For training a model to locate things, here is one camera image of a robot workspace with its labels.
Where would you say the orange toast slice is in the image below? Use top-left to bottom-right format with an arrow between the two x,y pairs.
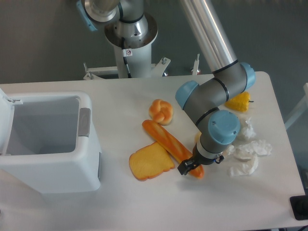
129,142 -> 175,181

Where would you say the black device at edge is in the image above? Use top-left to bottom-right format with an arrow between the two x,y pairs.
290,195 -> 308,220

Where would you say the yellow bell pepper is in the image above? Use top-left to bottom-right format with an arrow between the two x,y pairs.
224,91 -> 254,112

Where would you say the pale rectangular bread piece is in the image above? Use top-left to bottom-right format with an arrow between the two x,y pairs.
194,131 -> 202,143

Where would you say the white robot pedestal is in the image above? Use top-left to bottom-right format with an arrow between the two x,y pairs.
104,13 -> 158,78

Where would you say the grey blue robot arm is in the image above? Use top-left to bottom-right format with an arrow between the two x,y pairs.
78,0 -> 256,175

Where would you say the white plastic bin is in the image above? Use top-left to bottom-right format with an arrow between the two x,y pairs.
0,91 -> 102,193

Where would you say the knotted bread roll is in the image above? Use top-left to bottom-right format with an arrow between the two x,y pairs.
149,99 -> 173,126

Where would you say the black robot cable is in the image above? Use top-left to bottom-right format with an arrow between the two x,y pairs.
121,37 -> 132,78

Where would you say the white metal base frame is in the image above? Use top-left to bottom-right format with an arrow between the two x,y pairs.
83,53 -> 201,80

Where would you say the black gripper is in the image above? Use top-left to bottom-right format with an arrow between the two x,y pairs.
177,149 -> 224,175

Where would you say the long orange baguette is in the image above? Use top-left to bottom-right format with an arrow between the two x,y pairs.
142,120 -> 193,164

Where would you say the crumpled white tissue paper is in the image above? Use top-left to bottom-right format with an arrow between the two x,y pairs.
223,116 -> 272,177

